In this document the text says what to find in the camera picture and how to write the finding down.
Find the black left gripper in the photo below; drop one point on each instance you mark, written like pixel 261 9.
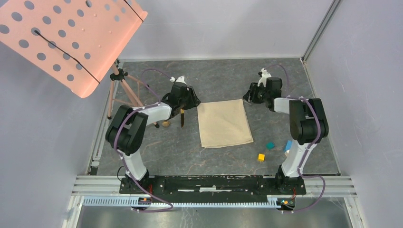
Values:
pixel 194 100

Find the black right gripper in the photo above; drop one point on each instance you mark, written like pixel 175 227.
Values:
pixel 250 95

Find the beige cloth napkin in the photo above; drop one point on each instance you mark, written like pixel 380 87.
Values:
pixel 223 124

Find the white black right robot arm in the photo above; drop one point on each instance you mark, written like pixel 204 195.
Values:
pixel 307 122

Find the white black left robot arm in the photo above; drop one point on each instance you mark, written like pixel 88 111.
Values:
pixel 127 128

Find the teal cube block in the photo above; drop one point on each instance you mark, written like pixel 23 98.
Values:
pixel 270 145

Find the blue triangular block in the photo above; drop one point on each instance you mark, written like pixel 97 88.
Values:
pixel 288 146

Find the yellow cube block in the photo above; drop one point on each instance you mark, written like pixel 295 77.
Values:
pixel 261 157

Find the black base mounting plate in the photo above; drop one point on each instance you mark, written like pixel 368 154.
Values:
pixel 215 188

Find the pink perforated music stand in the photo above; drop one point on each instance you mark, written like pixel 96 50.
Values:
pixel 55 56

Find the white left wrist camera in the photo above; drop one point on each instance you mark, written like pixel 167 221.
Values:
pixel 180 79

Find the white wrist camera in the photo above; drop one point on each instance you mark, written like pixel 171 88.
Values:
pixel 264 76
pixel 180 79

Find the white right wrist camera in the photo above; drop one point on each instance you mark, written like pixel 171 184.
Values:
pixel 264 76

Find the aluminium frame rails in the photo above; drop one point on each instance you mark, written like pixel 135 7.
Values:
pixel 92 190

